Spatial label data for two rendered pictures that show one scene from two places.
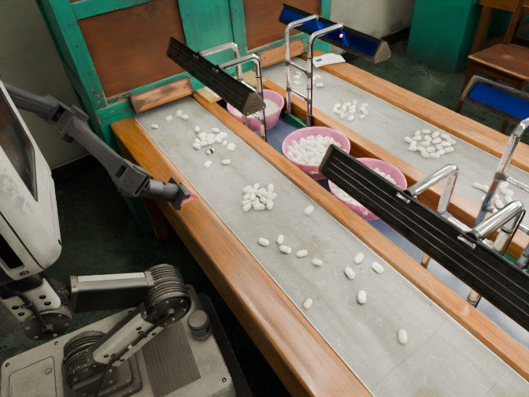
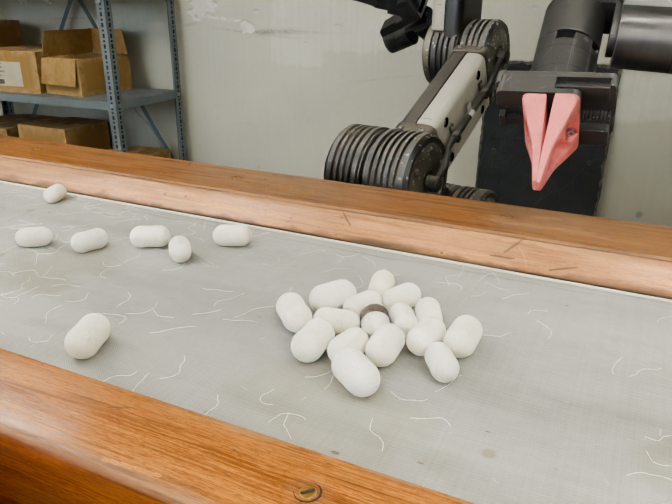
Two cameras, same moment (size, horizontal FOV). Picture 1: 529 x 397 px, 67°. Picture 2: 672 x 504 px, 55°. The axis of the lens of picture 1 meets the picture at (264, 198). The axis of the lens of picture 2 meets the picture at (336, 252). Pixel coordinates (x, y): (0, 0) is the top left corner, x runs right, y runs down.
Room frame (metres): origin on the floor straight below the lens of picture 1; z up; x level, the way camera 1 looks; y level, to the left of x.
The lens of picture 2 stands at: (1.33, -0.22, 0.96)
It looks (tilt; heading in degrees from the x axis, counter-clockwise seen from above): 22 degrees down; 145
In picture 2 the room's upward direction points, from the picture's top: 1 degrees clockwise
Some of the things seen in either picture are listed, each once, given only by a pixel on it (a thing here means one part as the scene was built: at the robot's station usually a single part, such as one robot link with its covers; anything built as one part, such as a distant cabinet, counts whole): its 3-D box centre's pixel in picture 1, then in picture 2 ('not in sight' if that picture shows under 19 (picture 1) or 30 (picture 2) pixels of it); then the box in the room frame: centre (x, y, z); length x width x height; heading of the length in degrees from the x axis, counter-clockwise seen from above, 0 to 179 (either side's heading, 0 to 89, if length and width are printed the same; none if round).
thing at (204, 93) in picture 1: (231, 86); not in sight; (1.85, 0.11, 0.77); 0.33 x 0.15 x 0.01; 120
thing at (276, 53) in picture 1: (280, 52); not in sight; (2.07, -0.16, 0.83); 0.30 x 0.06 x 0.07; 120
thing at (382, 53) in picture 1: (327, 28); not in sight; (1.66, -0.33, 1.08); 0.62 x 0.08 x 0.07; 30
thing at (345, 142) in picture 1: (316, 154); not in sight; (1.28, -0.22, 0.72); 0.27 x 0.27 x 0.10
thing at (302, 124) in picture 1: (312, 76); not in sight; (1.61, -0.26, 0.90); 0.20 x 0.19 x 0.45; 30
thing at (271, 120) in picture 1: (256, 111); not in sight; (1.66, 0.00, 0.72); 0.27 x 0.27 x 0.10
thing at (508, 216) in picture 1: (439, 262); not in sight; (0.57, -0.40, 0.90); 0.20 x 0.19 x 0.45; 30
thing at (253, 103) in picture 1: (208, 69); not in sight; (1.37, 0.16, 1.08); 0.62 x 0.08 x 0.07; 30
